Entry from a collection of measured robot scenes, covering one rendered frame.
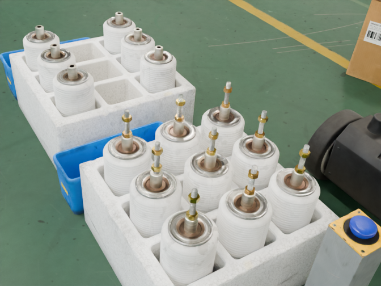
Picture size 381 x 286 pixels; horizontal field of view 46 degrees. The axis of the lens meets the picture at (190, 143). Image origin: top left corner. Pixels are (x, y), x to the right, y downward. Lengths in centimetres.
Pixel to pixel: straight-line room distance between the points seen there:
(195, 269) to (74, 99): 54
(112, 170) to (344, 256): 45
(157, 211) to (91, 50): 77
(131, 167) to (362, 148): 55
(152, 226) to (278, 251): 23
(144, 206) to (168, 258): 10
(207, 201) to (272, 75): 93
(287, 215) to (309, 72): 100
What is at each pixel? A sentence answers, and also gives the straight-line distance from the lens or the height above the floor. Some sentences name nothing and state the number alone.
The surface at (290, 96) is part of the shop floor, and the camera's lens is 162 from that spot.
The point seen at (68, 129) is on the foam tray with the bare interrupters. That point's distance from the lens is 111.
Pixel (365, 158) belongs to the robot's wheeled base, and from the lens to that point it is 112.
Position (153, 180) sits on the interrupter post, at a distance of 81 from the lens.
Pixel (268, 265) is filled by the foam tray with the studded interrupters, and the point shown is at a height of 16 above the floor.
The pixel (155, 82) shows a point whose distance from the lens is 121.
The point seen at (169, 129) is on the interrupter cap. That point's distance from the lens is 95.
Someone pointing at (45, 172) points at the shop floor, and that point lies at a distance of 125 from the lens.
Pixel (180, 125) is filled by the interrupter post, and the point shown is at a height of 27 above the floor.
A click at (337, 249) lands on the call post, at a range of 75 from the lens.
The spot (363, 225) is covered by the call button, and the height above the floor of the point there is 33.
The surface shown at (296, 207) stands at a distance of 86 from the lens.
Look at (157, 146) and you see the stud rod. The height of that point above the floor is 34.
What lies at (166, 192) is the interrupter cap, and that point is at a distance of 81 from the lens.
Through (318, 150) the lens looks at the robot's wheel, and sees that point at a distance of 118.
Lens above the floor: 83
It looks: 38 degrees down
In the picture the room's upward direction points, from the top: 6 degrees clockwise
